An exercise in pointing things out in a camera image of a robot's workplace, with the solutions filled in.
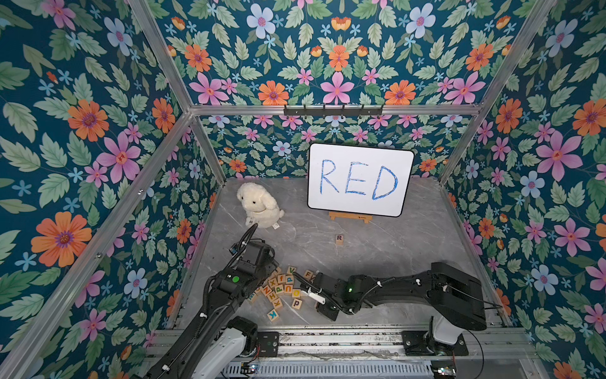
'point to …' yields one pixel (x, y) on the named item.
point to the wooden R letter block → (339, 239)
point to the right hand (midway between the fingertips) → (322, 300)
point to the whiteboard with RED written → (358, 179)
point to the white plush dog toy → (261, 208)
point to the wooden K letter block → (273, 315)
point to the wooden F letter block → (308, 275)
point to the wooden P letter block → (297, 303)
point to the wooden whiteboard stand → (350, 215)
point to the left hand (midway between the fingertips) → (274, 264)
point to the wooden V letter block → (290, 270)
